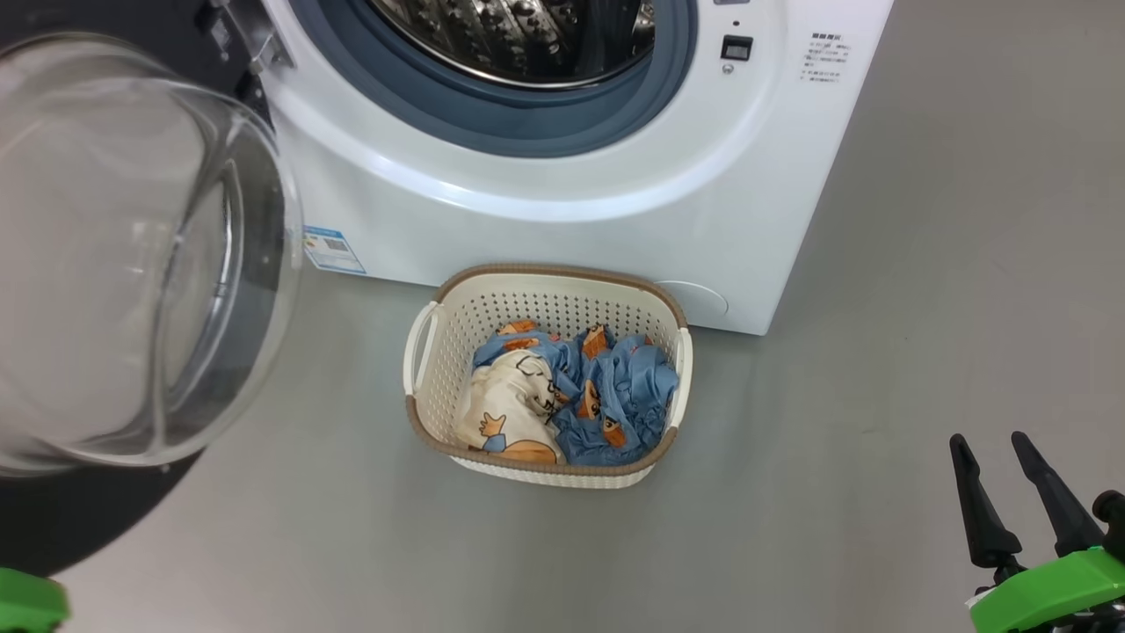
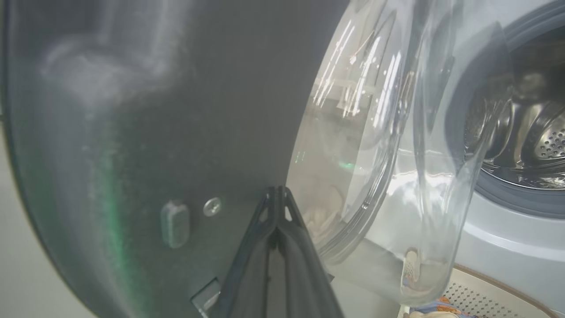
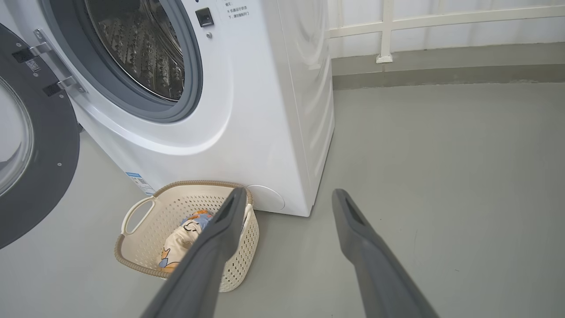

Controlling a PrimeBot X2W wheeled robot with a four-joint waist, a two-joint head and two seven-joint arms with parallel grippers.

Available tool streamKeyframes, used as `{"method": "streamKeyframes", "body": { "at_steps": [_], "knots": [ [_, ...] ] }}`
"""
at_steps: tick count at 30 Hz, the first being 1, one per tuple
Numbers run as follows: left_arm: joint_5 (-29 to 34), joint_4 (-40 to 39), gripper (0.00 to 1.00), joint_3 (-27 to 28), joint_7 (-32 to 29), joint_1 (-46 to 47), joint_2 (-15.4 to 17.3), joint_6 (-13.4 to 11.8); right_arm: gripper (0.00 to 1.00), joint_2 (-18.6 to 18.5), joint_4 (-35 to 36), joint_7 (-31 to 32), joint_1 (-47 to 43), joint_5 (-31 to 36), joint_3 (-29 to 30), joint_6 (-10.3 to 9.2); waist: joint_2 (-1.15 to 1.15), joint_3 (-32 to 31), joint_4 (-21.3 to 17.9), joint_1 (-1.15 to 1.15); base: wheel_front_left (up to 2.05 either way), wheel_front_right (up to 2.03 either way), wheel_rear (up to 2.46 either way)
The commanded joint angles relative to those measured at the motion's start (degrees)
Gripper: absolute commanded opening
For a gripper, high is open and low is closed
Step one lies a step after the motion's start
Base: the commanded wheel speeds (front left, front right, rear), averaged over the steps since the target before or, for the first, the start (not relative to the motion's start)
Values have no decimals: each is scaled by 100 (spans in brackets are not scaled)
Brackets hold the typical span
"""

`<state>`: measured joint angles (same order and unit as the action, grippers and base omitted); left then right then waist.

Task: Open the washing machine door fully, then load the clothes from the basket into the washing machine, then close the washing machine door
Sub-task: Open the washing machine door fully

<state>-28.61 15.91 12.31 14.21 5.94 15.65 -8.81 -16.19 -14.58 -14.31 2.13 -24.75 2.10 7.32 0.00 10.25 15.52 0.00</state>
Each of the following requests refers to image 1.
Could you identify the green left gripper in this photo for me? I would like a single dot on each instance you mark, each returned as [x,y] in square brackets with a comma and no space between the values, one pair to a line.
[26,602]

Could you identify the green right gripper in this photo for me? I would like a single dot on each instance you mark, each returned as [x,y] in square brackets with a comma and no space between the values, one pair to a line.
[1055,593]

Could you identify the round glass washer door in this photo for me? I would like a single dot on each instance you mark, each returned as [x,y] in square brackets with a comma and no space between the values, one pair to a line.
[132,264]

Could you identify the blue garment with orange print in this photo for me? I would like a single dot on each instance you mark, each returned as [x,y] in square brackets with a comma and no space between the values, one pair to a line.
[637,387]

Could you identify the cream garment with cartoon print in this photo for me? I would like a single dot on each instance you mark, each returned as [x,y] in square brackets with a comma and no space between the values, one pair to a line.
[505,396]

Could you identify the white front-load washing machine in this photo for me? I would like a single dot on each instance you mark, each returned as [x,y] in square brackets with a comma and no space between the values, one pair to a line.
[527,229]

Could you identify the metal door hinge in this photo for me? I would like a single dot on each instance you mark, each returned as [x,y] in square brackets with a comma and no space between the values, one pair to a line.
[259,35]

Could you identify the round white filter cover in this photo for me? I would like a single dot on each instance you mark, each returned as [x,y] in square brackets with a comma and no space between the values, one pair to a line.
[699,299]

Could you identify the blue energy label sticker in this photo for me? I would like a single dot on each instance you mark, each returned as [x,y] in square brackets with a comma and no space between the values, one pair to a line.
[334,251]

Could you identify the small printed text sticker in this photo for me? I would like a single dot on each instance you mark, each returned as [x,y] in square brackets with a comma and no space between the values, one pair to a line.
[824,57]

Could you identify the cream perforated laundry basket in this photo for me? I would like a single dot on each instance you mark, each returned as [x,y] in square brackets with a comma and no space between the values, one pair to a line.
[545,303]

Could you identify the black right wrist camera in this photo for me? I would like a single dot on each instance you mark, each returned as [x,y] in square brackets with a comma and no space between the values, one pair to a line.
[1112,519]

